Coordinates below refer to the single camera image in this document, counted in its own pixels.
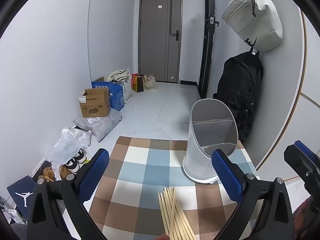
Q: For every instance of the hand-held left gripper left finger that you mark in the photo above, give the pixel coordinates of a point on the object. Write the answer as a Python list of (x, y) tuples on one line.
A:
[(96, 172)]

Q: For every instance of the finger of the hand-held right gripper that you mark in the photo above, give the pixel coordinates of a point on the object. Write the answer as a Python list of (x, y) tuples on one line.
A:
[(303, 150)]

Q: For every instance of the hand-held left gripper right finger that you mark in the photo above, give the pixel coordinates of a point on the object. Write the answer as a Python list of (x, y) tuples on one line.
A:
[(227, 175)]

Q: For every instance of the white plastic utensil holder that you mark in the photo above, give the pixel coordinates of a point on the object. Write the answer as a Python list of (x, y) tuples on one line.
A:
[(197, 152)]

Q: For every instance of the bundle of wooden chopsticks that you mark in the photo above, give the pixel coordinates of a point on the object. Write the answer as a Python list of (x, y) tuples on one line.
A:
[(172, 215)]

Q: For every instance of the person's right hand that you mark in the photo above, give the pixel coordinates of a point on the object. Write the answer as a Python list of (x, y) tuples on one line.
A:
[(302, 220)]

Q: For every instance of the yellow packet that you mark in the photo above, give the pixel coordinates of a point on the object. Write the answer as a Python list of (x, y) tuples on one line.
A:
[(86, 161)]

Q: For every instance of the white black sneaker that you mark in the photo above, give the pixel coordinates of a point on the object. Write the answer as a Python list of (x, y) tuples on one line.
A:
[(73, 165), (81, 155)]

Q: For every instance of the tan boot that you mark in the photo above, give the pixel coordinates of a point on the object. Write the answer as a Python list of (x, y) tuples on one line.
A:
[(65, 172), (48, 175)]

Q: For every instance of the crumpled clear plastic bag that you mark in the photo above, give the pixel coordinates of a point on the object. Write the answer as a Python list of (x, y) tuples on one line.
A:
[(65, 147)]

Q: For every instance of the checkered tablecloth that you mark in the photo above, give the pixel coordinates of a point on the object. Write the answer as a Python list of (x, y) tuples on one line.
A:
[(140, 170)]

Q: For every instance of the white gold-trimmed cabinet panel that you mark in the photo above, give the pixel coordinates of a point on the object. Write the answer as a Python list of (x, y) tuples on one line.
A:
[(287, 105)]

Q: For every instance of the grey courier bag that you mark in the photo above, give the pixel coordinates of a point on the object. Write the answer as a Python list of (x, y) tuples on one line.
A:
[(105, 125)]

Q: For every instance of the brown cardboard box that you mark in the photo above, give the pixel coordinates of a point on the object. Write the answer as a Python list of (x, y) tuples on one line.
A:
[(96, 105)]

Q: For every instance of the navy shoe box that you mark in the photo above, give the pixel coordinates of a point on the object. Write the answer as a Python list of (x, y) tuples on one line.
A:
[(22, 192)]

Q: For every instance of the blue cardboard box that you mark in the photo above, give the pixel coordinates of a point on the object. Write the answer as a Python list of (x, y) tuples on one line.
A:
[(117, 97)]

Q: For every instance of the black backpack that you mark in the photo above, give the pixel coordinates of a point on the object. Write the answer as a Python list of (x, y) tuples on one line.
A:
[(237, 92)]

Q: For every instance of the white plastic bag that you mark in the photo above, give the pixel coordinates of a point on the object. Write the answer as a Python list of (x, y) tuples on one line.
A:
[(127, 91)]

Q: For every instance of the brown paper bag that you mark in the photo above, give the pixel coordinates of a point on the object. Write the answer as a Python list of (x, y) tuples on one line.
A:
[(140, 83)]

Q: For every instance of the red paper bag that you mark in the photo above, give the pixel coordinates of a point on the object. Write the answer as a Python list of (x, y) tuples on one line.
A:
[(134, 80)]

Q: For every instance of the beige folded cloth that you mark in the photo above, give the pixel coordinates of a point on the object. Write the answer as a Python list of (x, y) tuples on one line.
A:
[(118, 75)]

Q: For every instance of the cream plastic shopping bag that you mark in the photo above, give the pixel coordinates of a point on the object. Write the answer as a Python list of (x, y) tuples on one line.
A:
[(150, 83)]

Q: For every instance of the black door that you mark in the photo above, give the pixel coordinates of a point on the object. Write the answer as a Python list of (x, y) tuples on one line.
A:
[(208, 55)]

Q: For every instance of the beige hanging bag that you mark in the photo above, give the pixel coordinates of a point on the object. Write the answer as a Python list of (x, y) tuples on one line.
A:
[(255, 22)]

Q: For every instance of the grey entrance door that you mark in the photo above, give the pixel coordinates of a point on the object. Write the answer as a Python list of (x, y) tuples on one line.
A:
[(155, 42)]

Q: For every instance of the door smart lock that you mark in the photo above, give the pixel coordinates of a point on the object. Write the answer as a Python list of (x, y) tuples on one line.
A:
[(176, 35)]

